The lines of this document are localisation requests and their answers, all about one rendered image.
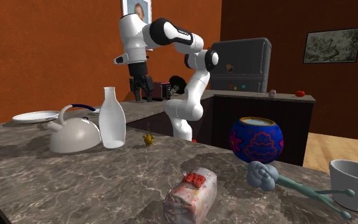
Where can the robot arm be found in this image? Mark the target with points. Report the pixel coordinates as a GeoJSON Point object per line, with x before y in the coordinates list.
{"type": "Point", "coordinates": [186, 105]}

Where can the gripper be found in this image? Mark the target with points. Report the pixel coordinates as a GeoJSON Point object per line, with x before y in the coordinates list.
{"type": "Point", "coordinates": [137, 69]}

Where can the small grey pink jar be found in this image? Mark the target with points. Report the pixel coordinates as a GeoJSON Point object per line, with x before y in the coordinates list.
{"type": "Point", "coordinates": [272, 93]}

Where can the dark grey refrigerator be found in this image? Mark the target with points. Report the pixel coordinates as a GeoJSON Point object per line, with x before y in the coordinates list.
{"type": "Point", "coordinates": [240, 62]}

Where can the grey-blue flower toy green stem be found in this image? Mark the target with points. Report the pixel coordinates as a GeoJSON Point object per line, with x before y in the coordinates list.
{"type": "Point", "coordinates": [265, 176]}

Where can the dark framed landscape picture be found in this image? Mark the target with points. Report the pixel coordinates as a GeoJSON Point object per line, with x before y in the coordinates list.
{"type": "Point", "coordinates": [332, 45]}

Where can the small yellow figure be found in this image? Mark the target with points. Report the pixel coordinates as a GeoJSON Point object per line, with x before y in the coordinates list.
{"type": "Point", "coordinates": [148, 140]}

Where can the red tomato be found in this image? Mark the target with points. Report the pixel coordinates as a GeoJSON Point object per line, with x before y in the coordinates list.
{"type": "Point", "coordinates": [300, 93]}

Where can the white bottle vase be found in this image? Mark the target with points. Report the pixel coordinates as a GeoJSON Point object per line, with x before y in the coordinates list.
{"type": "Point", "coordinates": [112, 121]}

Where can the white framed portrait picture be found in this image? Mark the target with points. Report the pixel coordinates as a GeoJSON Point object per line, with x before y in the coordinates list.
{"type": "Point", "coordinates": [136, 9]}

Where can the black round pan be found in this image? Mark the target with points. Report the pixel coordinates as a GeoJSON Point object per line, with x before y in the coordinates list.
{"type": "Point", "coordinates": [178, 83]}

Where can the white wrapped box red bow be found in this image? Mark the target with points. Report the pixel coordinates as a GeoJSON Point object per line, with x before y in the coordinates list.
{"type": "Point", "coordinates": [191, 198]}

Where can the white ribbed bowl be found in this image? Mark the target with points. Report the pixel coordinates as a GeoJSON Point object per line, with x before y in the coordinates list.
{"type": "Point", "coordinates": [355, 183]}

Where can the dark red toaster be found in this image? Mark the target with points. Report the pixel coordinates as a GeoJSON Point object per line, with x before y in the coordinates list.
{"type": "Point", "coordinates": [160, 90]}

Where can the dark kitchen counter cabinet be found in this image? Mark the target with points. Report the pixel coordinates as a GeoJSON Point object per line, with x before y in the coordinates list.
{"type": "Point", "coordinates": [259, 111]}

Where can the blue round patterned vase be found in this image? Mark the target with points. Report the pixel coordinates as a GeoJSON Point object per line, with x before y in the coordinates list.
{"type": "Point", "coordinates": [256, 141]}

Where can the white plate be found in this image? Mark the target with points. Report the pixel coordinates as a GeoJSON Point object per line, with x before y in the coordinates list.
{"type": "Point", "coordinates": [36, 117]}

